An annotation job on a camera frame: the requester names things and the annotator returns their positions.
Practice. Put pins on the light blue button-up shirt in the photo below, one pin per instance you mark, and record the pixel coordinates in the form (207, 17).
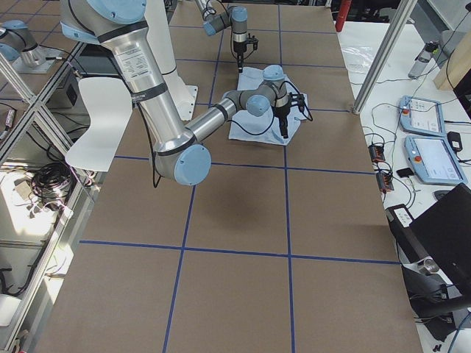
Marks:
(263, 129)

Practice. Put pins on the black computer mouse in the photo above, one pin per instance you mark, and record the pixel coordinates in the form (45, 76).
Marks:
(440, 194)

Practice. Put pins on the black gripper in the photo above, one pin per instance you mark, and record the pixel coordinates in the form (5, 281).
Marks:
(282, 112)
(239, 49)

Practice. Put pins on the aluminium frame post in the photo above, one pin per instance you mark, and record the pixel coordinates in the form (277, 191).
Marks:
(389, 40)

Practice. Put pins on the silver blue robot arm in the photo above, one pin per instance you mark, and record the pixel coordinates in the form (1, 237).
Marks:
(137, 34)
(233, 18)

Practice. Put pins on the red cylinder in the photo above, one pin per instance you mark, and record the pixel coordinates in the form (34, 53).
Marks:
(342, 14)

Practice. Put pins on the blue teach pendant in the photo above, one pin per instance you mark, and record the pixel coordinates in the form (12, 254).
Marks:
(433, 161)
(422, 116)

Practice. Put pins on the orange black electronics box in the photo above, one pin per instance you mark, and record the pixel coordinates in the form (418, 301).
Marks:
(384, 181)
(376, 153)

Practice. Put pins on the white plastic chair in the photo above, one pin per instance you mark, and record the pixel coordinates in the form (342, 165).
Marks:
(109, 106)

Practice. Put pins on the clear water bottle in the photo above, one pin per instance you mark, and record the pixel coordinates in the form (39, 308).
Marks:
(422, 59)

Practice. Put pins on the upper blue teach pendant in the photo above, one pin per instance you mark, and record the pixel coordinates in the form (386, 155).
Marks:
(422, 116)

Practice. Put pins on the clear plastic bag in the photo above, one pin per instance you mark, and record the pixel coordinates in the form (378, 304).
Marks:
(358, 58)

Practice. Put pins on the lower blue teach pendant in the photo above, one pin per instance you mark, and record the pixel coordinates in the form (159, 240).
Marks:
(433, 161)

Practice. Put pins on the black power adapter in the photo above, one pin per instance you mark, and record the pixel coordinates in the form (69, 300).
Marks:
(454, 139)

